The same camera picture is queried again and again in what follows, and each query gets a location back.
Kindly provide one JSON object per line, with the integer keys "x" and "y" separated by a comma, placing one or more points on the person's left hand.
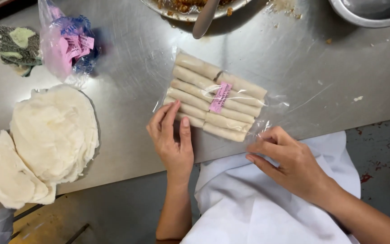
{"x": 173, "y": 149}

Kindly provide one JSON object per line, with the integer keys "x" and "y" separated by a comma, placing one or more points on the person's right hand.
{"x": 296, "y": 166}

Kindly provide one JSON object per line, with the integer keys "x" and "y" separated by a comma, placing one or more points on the clear plastic packing bag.
{"x": 269, "y": 105}

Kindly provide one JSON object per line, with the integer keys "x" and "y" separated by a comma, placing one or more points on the person's white apron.
{"x": 266, "y": 203}

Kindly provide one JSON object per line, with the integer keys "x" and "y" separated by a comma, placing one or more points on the rows of pale spring rolls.
{"x": 195, "y": 84}

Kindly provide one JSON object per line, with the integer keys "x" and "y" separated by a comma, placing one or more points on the pink paper label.
{"x": 220, "y": 98}

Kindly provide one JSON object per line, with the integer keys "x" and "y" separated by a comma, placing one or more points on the round stack of white wrappers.
{"x": 54, "y": 132}

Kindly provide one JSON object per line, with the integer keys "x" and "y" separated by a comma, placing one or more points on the metal spoon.
{"x": 204, "y": 18}

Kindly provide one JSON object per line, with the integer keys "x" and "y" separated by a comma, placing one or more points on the metal bowl of brown filling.
{"x": 188, "y": 8}

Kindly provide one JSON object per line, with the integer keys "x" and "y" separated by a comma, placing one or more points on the plastic bag of pink labels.
{"x": 68, "y": 47}

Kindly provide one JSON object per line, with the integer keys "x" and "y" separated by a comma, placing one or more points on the folded stack of white wrappers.
{"x": 8, "y": 176}

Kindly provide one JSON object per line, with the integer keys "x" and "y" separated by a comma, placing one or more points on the empty metal bowl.
{"x": 371, "y": 12}

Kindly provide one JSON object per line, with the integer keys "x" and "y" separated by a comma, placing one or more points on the green grey patterned cloth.
{"x": 14, "y": 47}

